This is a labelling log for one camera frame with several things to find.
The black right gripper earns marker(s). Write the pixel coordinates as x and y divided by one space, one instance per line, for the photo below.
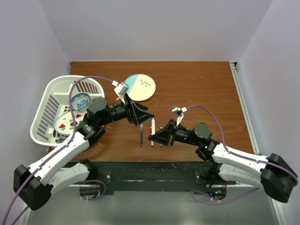
166 136

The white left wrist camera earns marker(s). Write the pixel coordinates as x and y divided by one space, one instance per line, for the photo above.
120 89

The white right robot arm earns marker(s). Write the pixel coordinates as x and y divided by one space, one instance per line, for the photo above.
272 173

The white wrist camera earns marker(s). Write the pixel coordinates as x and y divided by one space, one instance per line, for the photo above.
179 112
120 89

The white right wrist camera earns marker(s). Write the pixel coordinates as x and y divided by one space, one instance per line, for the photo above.
179 112

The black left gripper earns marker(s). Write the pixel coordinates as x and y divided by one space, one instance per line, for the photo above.
133 109

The aluminium frame rail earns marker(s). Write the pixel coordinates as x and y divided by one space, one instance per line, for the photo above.
244 108

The purple pen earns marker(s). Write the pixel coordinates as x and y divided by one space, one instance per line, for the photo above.
141 135

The red marker pen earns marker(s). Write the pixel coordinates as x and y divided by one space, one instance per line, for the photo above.
151 142

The pink marker pen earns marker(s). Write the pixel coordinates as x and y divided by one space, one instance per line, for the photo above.
153 126

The watermelon patterned plate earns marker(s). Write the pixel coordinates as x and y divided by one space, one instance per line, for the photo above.
64 125

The cream and teal plate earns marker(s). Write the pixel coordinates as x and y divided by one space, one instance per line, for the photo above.
141 87

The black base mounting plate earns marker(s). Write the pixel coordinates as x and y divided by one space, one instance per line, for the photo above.
154 176

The blue patterned bowl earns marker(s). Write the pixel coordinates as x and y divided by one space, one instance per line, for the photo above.
80 102

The white plastic dish basket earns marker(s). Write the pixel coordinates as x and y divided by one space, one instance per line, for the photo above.
54 103

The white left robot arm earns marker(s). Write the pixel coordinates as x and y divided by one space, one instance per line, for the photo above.
36 183

